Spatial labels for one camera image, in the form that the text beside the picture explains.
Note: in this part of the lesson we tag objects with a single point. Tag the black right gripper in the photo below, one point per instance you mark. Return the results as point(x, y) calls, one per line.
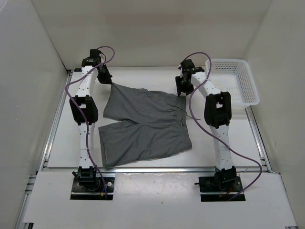
point(180, 88)

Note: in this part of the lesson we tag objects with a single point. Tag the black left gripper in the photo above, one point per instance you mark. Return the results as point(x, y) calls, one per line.
point(106, 79)

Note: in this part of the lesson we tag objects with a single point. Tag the grey drawstring shorts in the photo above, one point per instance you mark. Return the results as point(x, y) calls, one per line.
point(148, 125)

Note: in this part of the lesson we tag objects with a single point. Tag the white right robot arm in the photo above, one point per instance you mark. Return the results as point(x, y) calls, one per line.
point(217, 115)

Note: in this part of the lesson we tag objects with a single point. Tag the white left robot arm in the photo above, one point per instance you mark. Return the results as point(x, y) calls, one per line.
point(83, 107)

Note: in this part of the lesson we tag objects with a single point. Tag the white perforated plastic basket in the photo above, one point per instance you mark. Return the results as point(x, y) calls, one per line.
point(234, 76)

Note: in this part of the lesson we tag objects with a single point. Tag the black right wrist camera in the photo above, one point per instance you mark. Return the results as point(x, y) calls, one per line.
point(186, 65)

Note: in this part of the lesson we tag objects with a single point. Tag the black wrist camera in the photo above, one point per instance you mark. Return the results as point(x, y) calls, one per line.
point(95, 54)
point(186, 65)

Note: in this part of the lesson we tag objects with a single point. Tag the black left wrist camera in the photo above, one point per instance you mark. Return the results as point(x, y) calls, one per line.
point(95, 54)

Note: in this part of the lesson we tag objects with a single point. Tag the right aluminium frame rail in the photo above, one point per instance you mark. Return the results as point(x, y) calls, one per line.
point(267, 205)

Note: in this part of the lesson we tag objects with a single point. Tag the aluminium frame rail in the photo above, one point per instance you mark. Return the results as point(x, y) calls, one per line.
point(267, 205)
point(153, 169)
point(44, 156)

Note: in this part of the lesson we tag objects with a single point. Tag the left aluminium frame rail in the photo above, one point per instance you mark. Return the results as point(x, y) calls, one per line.
point(44, 156)

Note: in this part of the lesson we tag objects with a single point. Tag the front aluminium frame rail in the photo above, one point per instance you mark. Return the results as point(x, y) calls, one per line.
point(153, 169)

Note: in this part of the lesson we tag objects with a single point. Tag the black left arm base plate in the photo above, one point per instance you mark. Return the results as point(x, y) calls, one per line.
point(94, 192)

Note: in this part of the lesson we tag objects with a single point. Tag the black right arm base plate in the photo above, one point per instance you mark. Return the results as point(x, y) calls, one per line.
point(210, 191)

